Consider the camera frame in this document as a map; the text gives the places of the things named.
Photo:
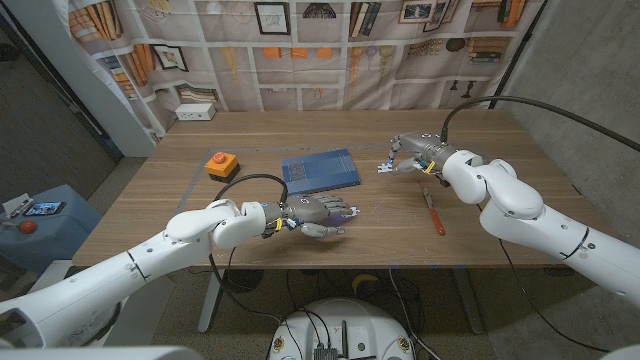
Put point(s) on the black round floor object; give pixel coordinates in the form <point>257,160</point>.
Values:
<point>243,280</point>

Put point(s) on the blue stool with phone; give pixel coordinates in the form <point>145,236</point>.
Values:
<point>60,235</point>

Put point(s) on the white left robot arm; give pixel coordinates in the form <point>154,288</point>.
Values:
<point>125,275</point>

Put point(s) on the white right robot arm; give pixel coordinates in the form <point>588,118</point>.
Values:
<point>540,225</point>

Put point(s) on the white paper item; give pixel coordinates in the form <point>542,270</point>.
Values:
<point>15,205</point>

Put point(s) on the white power outlet box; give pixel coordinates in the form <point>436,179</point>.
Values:
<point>195,111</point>

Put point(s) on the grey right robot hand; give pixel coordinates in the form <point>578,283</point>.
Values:
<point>420,147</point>

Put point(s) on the yellow curved object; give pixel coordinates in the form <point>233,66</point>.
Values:
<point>364,281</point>

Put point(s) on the smartphone with lit screen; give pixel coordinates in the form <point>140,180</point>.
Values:
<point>45,208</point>

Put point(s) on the printed bookshelf backdrop cloth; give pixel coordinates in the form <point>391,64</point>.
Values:
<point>300,75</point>

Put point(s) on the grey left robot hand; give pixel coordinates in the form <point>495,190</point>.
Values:
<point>310,210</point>

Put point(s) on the red ball knob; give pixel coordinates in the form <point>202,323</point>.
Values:
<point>28,227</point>

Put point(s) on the grey table leg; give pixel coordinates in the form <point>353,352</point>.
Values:
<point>470,305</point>

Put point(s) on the black backdrop pole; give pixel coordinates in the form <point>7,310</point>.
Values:
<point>515,56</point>

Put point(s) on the white robot torso edge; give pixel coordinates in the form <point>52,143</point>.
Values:
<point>100,354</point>

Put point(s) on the blue puzzle board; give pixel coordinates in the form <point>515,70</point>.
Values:
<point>320,172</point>

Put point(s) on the white table leg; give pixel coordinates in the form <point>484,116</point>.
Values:
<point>212,300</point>

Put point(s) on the orange emergency stop button box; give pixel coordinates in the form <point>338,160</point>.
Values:
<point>221,165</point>

